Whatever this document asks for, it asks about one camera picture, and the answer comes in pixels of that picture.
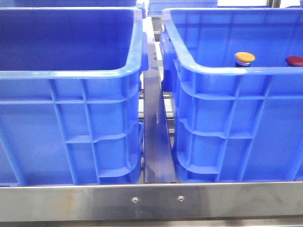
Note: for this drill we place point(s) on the blue crate rear right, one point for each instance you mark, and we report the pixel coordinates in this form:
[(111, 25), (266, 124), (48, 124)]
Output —
[(155, 7)]

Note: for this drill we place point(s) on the steel front rail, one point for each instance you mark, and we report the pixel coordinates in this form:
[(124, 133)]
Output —
[(151, 201)]

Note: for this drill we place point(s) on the yellow mushroom push button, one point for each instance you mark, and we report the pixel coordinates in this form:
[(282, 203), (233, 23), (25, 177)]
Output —
[(244, 59)]

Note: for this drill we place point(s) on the blue crate rear left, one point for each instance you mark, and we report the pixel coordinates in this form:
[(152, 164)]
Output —
[(80, 3)]

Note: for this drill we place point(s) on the steel centre divider bar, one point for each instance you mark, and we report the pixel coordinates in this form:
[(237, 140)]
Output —
[(158, 161)]

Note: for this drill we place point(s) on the red mushroom push button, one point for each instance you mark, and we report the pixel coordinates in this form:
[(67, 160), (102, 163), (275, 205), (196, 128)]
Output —
[(294, 61)]

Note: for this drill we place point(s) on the blue plastic crate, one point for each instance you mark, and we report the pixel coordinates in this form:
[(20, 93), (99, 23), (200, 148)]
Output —
[(69, 95), (236, 124)]

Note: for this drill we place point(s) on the blue plastic crate right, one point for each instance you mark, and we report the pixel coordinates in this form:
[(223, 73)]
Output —
[(236, 124)]

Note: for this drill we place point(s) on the blue plastic crate left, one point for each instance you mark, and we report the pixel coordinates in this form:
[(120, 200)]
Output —
[(69, 95)]

